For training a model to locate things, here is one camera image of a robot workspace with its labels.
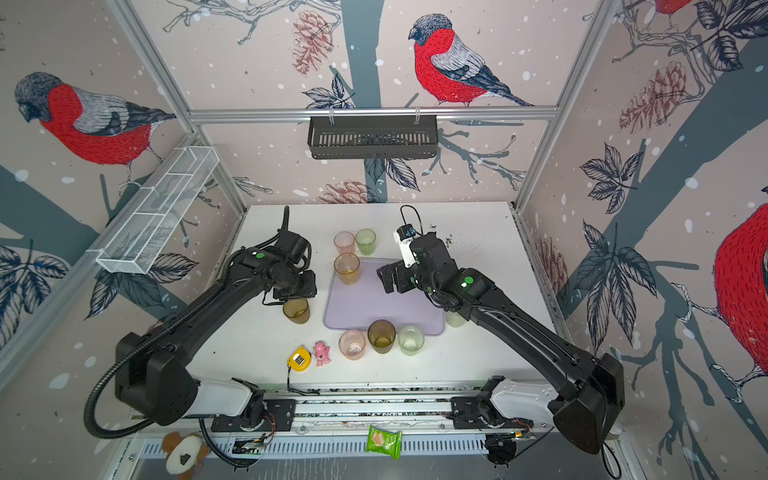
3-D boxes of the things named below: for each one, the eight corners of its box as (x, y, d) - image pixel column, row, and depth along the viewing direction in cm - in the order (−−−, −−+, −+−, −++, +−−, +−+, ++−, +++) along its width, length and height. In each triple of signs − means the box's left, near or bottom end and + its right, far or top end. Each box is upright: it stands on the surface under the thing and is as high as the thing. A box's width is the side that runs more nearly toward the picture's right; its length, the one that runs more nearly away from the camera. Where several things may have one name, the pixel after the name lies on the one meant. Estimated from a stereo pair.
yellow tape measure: (286, 364, 84) (283, 361, 82) (301, 346, 87) (299, 343, 85) (300, 375, 82) (298, 373, 80) (315, 357, 85) (313, 354, 83)
